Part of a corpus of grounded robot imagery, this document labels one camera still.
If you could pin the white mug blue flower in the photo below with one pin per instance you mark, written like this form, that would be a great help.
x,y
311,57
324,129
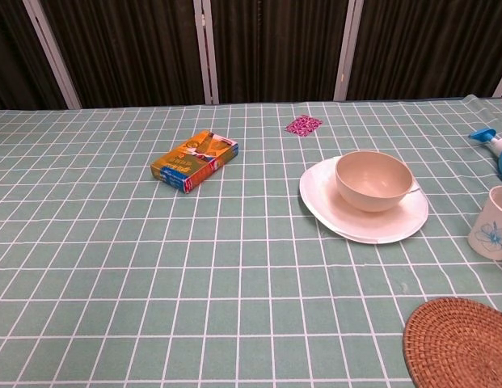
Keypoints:
x,y
489,234

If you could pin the beige bowl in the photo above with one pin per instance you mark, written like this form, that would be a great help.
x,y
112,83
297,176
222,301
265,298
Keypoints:
x,y
374,184

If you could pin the blue pump bottle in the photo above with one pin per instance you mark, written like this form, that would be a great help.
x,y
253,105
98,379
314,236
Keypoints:
x,y
499,149

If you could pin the white round plate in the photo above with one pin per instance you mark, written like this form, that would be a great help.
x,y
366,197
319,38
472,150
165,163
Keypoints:
x,y
364,226

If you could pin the round woven rattan coaster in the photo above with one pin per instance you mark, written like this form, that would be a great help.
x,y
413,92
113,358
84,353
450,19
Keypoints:
x,y
461,347

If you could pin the dark pleated partition panel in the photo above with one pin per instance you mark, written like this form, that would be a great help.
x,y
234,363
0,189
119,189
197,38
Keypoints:
x,y
428,48
279,48
137,52

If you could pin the pink patterned packet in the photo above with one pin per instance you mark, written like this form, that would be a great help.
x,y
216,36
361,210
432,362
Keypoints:
x,y
303,124

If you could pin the orange blue cardboard box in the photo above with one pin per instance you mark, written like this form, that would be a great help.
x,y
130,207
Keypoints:
x,y
194,161

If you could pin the green white grid tablecloth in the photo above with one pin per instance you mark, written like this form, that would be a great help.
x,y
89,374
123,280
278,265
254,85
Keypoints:
x,y
194,262

